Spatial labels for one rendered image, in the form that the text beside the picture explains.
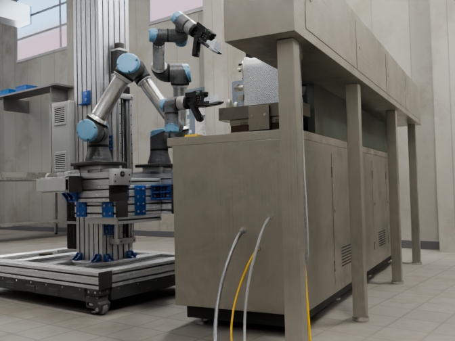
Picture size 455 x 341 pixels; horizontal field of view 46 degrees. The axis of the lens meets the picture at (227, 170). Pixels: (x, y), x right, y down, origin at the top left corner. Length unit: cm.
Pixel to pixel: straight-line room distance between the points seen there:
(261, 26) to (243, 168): 80
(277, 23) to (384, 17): 434
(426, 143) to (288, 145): 401
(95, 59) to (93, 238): 110
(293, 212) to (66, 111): 210
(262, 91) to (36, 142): 759
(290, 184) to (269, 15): 55
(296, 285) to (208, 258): 80
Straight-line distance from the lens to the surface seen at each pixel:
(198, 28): 294
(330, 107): 285
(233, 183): 241
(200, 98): 280
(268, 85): 266
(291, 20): 176
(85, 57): 351
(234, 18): 184
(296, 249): 176
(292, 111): 177
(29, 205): 1010
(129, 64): 294
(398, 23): 600
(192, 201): 251
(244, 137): 239
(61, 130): 355
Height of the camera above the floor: 64
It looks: 2 degrees up
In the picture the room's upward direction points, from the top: 1 degrees counter-clockwise
